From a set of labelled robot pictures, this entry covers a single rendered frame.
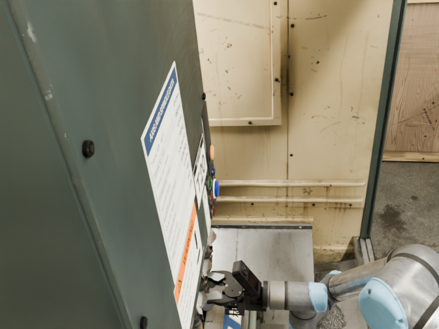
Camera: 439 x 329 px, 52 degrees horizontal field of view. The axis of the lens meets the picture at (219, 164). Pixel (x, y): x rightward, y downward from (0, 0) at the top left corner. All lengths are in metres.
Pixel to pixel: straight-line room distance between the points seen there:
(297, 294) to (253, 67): 0.70
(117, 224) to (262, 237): 1.53
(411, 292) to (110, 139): 0.76
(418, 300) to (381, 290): 0.07
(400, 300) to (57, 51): 0.82
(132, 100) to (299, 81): 1.14
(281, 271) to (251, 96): 0.71
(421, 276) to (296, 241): 0.91
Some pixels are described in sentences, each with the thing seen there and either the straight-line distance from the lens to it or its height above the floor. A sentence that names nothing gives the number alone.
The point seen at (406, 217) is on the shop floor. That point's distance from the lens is 3.27.
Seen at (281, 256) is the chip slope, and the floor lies 0.80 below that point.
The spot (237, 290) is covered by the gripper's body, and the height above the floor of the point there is 1.20.
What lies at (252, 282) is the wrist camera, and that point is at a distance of 1.22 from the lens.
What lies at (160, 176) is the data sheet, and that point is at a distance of 0.46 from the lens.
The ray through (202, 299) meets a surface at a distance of 1.21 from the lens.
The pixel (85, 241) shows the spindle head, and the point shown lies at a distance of 0.32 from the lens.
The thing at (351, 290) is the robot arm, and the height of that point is 1.18.
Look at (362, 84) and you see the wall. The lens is 1.52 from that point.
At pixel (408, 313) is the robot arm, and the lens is 0.97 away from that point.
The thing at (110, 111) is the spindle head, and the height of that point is 2.02.
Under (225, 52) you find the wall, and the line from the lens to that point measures 1.45.
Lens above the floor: 2.18
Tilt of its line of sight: 37 degrees down
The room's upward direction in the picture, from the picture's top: 6 degrees counter-clockwise
